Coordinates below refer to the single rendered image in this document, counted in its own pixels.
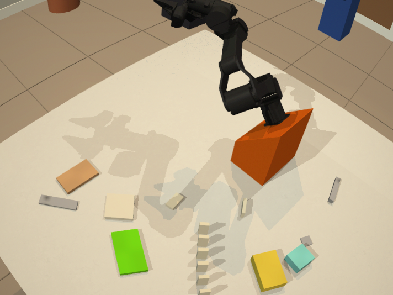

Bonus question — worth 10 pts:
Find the teal block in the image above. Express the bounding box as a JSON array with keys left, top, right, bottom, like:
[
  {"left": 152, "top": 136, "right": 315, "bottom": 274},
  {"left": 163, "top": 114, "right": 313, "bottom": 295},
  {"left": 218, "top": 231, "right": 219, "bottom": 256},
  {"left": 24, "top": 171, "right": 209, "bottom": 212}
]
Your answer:
[{"left": 284, "top": 244, "right": 315, "bottom": 273}]

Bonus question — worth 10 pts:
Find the green flat rectangular block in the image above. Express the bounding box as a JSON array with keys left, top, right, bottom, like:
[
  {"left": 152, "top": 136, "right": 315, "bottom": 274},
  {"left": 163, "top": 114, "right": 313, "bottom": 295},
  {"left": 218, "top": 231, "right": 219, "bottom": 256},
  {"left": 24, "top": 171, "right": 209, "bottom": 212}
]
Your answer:
[{"left": 111, "top": 229, "right": 148, "bottom": 275}]

